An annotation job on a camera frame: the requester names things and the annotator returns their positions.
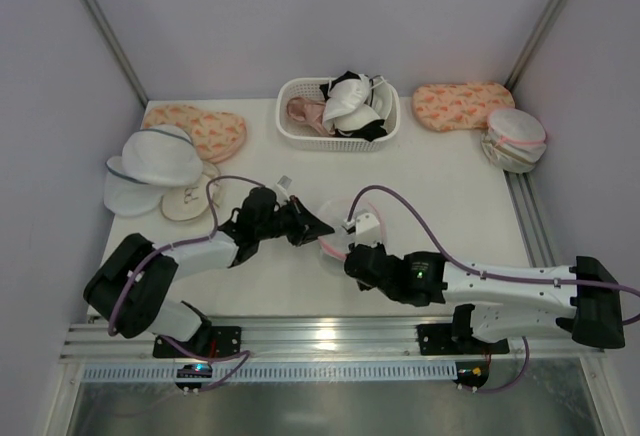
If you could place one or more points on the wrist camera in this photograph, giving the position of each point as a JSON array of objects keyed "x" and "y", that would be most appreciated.
[
  {"x": 284, "y": 183},
  {"x": 365, "y": 228}
]

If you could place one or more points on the pink-trim mesh laundry bag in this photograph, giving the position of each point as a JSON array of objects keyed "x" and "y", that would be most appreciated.
[{"x": 335, "y": 247}]

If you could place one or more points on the right side aluminium rail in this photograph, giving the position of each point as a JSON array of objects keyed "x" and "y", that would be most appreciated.
[{"x": 538, "y": 244}]

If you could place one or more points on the aluminium mounting rail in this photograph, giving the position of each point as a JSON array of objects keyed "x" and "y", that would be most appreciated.
[{"x": 277, "y": 338}]

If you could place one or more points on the white plastic basket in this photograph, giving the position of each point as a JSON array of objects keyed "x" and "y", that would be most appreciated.
[{"x": 304, "y": 138}]

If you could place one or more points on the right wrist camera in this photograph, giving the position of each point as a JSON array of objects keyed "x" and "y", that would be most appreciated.
[{"x": 365, "y": 228}]

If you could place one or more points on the black bra in basket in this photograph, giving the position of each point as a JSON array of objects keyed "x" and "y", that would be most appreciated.
[{"x": 370, "y": 132}]

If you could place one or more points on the white bra in basket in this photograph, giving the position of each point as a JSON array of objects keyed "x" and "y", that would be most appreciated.
[{"x": 356, "y": 100}]

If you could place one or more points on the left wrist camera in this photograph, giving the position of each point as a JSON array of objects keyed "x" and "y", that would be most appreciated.
[{"x": 284, "y": 183}]

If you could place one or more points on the floral laundry bag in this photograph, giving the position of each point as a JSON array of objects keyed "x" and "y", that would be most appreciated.
[
  {"x": 459, "y": 106},
  {"x": 216, "y": 135}
]

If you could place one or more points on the white slotted cable duct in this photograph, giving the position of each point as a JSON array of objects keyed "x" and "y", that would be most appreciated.
[{"x": 255, "y": 371}]

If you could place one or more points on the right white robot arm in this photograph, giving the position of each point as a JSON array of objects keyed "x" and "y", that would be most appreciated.
[{"x": 496, "y": 303}]

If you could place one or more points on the right floral laundry bag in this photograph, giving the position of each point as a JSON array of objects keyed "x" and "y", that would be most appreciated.
[{"x": 459, "y": 106}]

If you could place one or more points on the left floral laundry bag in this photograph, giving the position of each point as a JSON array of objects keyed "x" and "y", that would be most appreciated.
[{"x": 216, "y": 135}]

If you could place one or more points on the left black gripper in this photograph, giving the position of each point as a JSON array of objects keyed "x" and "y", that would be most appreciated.
[{"x": 295, "y": 221}]

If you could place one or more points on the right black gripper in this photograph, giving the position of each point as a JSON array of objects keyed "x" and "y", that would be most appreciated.
[{"x": 361, "y": 262}]

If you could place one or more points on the white blue-trim mesh bag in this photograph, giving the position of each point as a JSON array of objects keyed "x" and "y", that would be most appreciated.
[{"x": 152, "y": 162}]

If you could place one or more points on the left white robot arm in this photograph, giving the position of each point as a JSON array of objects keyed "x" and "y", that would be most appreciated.
[{"x": 130, "y": 289}]

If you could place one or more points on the cream laundry bag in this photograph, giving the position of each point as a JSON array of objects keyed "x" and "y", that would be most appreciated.
[{"x": 187, "y": 203}]

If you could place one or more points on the pink bra in basket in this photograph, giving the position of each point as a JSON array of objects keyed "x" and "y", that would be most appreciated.
[{"x": 309, "y": 113}]

